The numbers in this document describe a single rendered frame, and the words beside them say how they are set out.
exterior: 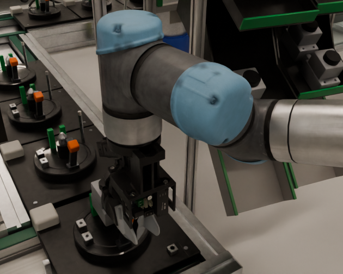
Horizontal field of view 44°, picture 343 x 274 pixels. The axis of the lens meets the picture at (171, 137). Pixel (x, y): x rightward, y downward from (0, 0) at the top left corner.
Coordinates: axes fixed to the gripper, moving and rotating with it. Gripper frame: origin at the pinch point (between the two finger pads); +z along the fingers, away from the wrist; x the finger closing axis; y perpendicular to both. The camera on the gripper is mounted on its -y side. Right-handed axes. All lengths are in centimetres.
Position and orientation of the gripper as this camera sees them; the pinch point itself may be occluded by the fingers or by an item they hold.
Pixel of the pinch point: (132, 231)
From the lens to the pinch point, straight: 70.0
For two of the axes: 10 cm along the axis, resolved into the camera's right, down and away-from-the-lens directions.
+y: 5.1, 4.8, -7.1
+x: 8.6, -2.8, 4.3
